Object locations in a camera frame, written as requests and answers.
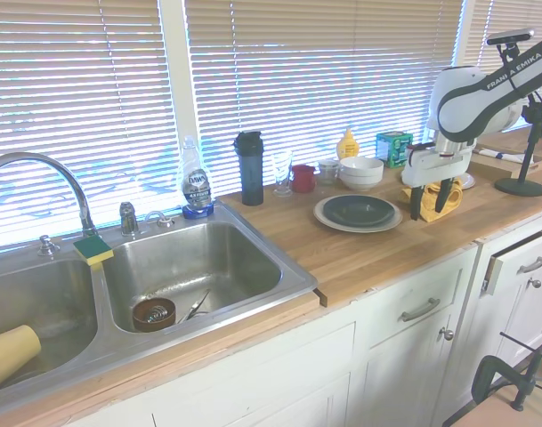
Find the stainless steel double sink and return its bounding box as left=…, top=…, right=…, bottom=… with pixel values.
left=0, top=204, right=320, bottom=398

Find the white striped cloth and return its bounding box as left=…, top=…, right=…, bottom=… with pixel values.
left=473, top=148, right=526, bottom=164

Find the black table clamp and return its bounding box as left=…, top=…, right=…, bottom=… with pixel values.
left=470, top=331, right=542, bottom=413

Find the red mug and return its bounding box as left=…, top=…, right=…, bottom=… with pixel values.
left=289, top=164, right=319, bottom=194

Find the dark blue plate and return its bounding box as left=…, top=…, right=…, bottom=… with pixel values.
left=321, top=194, right=395, bottom=228

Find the chrome soap pump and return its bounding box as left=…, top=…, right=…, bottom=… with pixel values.
left=36, top=234, right=61, bottom=258

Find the clear plastic container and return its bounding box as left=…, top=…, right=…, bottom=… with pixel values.
left=318, top=158, right=342, bottom=186

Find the black stereo camera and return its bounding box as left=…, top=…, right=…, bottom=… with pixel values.
left=486, top=28, right=537, bottom=47

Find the black round-base camera stand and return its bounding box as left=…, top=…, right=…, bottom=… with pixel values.
left=494, top=42, right=542, bottom=197

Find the white open drawer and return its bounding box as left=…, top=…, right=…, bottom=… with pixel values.
left=482, top=229, right=542, bottom=297

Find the yellow plastic cup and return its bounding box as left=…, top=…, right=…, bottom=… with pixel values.
left=0, top=324, right=43, bottom=395

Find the yellow mustard bottle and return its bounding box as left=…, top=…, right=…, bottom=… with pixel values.
left=336, top=127, right=361, bottom=161

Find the chrome gooseneck faucet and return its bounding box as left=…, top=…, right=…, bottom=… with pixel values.
left=0, top=151, right=99, bottom=237

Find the brown bowl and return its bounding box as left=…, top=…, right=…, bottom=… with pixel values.
left=132, top=296, right=178, bottom=334

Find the metal table knife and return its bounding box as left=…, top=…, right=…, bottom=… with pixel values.
left=176, top=288, right=213, bottom=324

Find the large cream plate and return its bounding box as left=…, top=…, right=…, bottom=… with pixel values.
left=312, top=193, right=404, bottom=234

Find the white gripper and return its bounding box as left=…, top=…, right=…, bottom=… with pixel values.
left=401, top=144, right=473, bottom=222

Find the white counter base cabinet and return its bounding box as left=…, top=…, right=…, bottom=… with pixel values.
left=65, top=208, right=542, bottom=427

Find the yellow terry cloth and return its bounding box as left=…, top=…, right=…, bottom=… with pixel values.
left=401, top=180, right=465, bottom=223

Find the yellow green sponge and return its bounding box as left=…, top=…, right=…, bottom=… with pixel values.
left=72, top=235, right=115, bottom=267

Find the black shaker bottle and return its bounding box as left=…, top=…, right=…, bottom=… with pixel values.
left=233, top=130, right=266, bottom=207

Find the white bowl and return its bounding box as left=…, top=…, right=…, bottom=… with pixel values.
left=339, top=156, right=385, bottom=181
left=339, top=174, right=383, bottom=193

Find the white round dish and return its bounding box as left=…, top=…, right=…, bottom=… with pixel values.
left=450, top=173, right=477, bottom=191

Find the green cardboard box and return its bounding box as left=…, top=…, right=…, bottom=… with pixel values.
left=376, top=131, right=415, bottom=169

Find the white window blind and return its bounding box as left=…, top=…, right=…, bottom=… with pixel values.
left=464, top=0, right=542, bottom=72
left=183, top=0, right=465, bottom=199
left=0, top=0, right=167, bottom=250

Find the clear stemmed glass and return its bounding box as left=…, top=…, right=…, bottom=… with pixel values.
left=271, top=150, right=295, bottom=198

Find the Dawn dish soap bottle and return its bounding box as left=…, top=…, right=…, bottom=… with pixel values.
left=180, top=135, right=216, bottom=220

